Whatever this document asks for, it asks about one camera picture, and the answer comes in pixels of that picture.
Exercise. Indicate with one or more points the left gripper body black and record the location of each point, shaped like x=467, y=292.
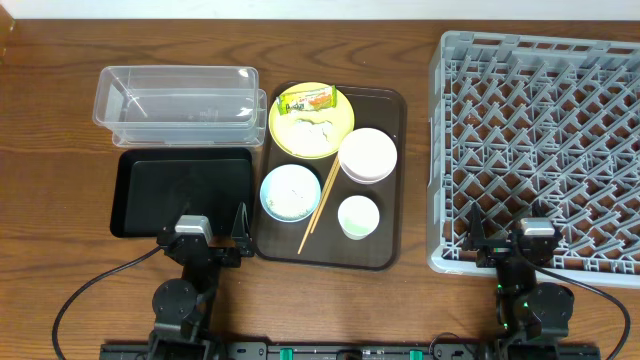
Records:
x=209, y=246

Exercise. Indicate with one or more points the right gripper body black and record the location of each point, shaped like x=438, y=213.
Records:
x=495, y=253

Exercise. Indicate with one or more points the light blue bowl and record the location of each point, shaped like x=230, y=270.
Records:
x=291, y=174

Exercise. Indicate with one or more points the pile of white rice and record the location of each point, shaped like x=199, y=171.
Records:
x=288, y=202

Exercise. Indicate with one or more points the white cup green inside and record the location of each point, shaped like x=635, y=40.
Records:
x=358, y=217

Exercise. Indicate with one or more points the white tissue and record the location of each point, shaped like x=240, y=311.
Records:
x=311, y=131

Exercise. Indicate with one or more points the white pink bowl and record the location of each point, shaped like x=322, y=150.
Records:
x=367, y=155

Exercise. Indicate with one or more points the green orange snack wrapper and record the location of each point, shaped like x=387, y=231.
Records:
x=307, y=100

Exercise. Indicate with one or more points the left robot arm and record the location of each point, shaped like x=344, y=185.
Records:
x=183, y=306

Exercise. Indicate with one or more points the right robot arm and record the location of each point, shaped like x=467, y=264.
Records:
x=535, y=315

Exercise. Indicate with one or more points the black rectangular waste tray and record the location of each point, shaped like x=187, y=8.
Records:
x=154, y=186

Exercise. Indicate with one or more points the grey dishwasher rack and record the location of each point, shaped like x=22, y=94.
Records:
x=518, y=121

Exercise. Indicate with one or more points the clear plastic waste bin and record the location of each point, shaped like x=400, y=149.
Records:
x=181, y=106

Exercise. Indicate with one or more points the dark brown serving tray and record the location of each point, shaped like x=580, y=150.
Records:
x=385, y=110

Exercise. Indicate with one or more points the wooden chopstick right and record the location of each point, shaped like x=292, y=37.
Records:
x=325, y=192

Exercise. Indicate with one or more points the wooden chopstick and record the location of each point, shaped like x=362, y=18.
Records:
x=325, y=192
x=307, y=232

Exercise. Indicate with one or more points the yellow plate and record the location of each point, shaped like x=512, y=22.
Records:
x=341, y=116

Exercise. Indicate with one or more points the wooden chopstick left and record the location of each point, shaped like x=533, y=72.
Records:
x=307, y=232

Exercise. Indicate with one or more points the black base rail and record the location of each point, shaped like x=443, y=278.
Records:
x=262, y=351

